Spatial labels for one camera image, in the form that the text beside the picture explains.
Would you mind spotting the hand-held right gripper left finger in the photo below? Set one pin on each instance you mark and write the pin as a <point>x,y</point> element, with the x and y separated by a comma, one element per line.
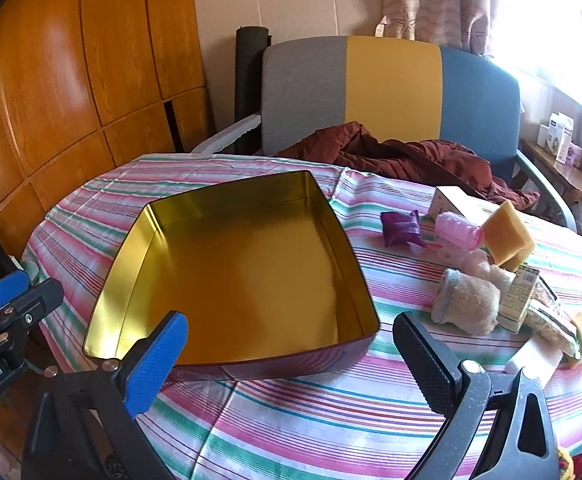
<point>156,365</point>

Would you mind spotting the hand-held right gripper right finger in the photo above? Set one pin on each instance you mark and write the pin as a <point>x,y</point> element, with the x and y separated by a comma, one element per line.
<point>426,360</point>

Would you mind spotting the beige grey sock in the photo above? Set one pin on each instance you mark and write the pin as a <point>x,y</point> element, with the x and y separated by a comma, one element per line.
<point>466,305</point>

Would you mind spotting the white plastic bag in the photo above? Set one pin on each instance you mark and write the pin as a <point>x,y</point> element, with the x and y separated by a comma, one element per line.
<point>481,265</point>

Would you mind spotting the green label box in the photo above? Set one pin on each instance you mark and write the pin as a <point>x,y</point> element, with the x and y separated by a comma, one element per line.
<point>518,295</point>

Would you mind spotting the gold tin box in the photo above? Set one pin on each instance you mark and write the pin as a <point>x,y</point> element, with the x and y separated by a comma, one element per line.
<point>246,280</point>

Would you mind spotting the pink hair roller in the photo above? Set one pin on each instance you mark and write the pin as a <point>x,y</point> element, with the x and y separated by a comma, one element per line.
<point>458,232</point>

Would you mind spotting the clear grain packet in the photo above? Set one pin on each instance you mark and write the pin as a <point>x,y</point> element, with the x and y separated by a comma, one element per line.
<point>553,327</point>

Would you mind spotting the purple pouch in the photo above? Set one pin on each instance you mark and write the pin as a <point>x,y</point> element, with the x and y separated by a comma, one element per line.
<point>402,229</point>

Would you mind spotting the white cardboard box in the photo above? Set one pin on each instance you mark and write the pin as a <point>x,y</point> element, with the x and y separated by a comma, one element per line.
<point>458,202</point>

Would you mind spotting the striped tablecloth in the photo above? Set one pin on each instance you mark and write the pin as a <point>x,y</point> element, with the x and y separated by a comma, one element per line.
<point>321,420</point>

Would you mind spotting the maroon jacket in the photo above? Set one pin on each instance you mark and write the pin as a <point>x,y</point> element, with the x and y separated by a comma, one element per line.
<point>421,160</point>

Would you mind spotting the wooden side shelf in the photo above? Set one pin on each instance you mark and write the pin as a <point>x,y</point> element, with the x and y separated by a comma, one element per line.
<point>571,180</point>

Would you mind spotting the wooden wardrobe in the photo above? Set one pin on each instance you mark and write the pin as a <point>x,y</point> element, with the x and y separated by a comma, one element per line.
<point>71,60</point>

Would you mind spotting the pink box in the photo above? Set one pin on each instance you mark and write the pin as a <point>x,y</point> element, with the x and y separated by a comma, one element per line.
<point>574,155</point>

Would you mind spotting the small white box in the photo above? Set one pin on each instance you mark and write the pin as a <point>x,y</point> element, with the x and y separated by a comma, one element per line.
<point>544,135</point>

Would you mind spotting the white blue box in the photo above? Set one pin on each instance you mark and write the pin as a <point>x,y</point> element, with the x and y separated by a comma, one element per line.
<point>558,132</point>

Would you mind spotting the grey yellow blue chair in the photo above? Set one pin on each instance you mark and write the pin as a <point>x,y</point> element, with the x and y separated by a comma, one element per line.
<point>396,90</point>

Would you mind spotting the black rolled mat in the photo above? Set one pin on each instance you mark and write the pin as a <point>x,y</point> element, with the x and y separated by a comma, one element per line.
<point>248,85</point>

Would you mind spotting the window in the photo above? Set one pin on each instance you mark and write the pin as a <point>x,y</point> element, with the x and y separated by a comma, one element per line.
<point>546,20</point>

